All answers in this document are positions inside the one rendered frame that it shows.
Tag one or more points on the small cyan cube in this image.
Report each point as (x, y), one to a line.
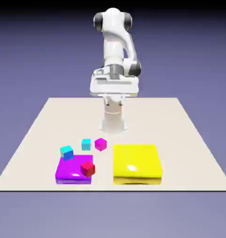
(86, 144)

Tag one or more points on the small magenta cube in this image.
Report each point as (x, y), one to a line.
(100, 144)

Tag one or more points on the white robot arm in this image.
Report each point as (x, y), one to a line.
(114, 39)

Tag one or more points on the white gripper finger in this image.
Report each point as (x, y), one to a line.
(106, 100)
(122, 100)

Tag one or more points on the large yellow box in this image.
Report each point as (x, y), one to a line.
(137, 161)

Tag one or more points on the small blue cube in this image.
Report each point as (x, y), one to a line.
(67, 153)

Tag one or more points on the large magenta box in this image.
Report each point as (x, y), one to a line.
(72, 168)

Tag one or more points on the small red cube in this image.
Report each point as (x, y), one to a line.
(87, 168)

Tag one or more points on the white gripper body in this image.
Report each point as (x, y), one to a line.
(114, 87)

